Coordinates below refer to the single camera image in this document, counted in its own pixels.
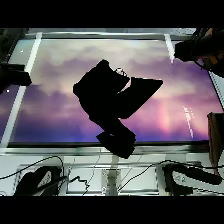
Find black pants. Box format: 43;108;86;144
72;59;164;160

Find red-brown garment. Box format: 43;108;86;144
206;111;224;175

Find orange striped garment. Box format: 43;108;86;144
199;28;224;80

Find black cable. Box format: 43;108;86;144
117;159;224;192
0;154;65;181
67;175;93;196

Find silver frame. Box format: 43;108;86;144
0;28;224;197

